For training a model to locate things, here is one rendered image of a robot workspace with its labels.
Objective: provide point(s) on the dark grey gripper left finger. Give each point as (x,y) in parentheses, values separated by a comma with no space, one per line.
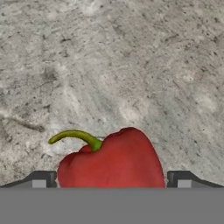
(43,177)

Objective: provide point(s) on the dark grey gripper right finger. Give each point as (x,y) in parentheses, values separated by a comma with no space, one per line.
(180,176)

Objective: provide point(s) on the red bell pepper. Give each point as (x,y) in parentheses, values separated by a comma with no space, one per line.
(116,163)

